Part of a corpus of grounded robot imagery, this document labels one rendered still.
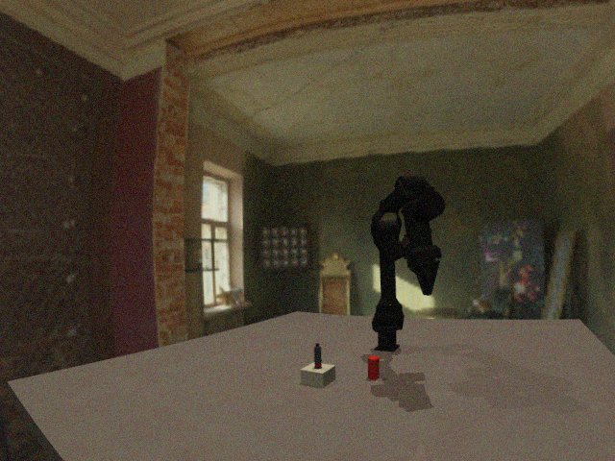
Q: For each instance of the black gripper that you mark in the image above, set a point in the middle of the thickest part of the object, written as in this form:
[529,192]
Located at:
[422,259]

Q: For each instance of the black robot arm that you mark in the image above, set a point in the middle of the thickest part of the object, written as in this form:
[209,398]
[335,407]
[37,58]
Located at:
[420,204]

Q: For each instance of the beige square block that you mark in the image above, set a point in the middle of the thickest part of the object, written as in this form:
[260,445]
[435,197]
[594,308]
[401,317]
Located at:
[318,377]

